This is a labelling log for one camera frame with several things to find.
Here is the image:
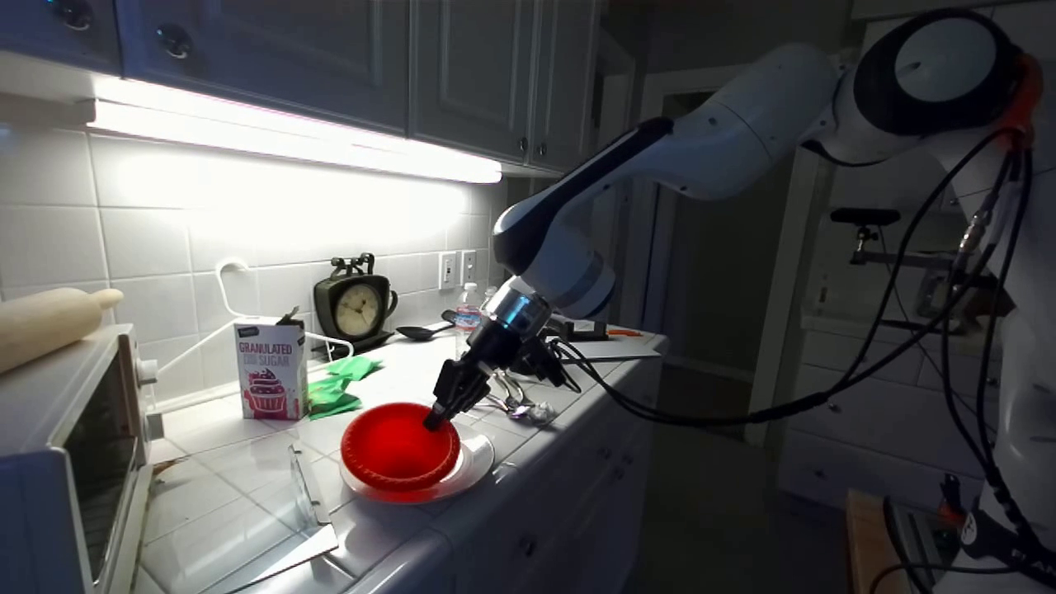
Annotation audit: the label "green cloth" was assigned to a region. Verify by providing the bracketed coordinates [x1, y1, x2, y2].
[304, 352, 386, 421]

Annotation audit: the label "wooden platform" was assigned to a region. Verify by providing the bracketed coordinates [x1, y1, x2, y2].
[842, 487, 926, 594]

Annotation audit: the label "wooden rolling pin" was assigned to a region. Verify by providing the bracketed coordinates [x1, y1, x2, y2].
[0, 286, 126, 378]

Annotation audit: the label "silver toaster oven microwave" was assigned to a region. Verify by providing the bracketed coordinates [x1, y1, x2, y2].
[0, 322, 158, 594]

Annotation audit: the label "white cutting board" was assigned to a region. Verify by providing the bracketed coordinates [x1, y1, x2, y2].
[570, 331, 665, 370]

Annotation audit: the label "white pink carton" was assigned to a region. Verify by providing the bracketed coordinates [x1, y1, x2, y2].
[231, 310, 309, 426]

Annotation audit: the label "white door frame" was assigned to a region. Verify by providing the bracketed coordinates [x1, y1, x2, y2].
[621, 63, 821, 450]

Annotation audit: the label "black table clock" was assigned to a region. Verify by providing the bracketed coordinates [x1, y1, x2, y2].
[309, 251, 403, 357]

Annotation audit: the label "white upper kitchen cabinets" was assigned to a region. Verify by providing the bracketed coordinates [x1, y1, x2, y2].
[0, 0, 604, 178]

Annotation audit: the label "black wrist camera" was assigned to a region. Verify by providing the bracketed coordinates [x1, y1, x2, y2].
[512, 334, 588, 396]

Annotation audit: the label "black spoon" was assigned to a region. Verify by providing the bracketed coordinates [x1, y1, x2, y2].
[394, 316, 456, 345]

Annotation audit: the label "white lower kitchen cabinets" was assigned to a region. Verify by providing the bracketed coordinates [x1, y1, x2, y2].
[359, 357, 670, 594]

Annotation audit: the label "clear plastic tongs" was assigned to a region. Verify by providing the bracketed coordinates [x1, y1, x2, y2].
[287, 440, 335, 532]

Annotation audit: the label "white plate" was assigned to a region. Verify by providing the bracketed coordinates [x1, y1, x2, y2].
[340, 426, 499, 507]

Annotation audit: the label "white kitchen cabinets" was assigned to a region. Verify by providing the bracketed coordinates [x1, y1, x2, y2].
[0, 0, 604, 178]
[359, 357, 670, 594]

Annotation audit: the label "under-cabinet light strip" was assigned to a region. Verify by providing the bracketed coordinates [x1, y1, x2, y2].
[83, 73, 506, 188]

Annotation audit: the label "black cable bundle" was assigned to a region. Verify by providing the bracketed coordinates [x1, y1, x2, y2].
[547, 126, 1056, 594]

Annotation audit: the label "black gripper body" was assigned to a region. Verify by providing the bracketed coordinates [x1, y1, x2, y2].
[429, 345, 502, 419]

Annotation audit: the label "white cord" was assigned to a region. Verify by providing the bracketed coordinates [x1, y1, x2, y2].
[152, 254, 358, 382]

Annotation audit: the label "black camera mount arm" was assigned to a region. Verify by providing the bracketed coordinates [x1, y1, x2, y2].
[830, 206, 1017, 327]

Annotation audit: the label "white drawer unit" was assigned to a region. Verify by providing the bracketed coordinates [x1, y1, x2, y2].
[771, 310, 1000, 514]

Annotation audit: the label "red bowl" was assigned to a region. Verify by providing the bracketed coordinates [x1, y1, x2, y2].
[338, 398, 464, 494]

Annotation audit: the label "silver spoon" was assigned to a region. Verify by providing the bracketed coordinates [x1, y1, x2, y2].
[490, 382, 538, 429]
[499, 370, 562, 433]

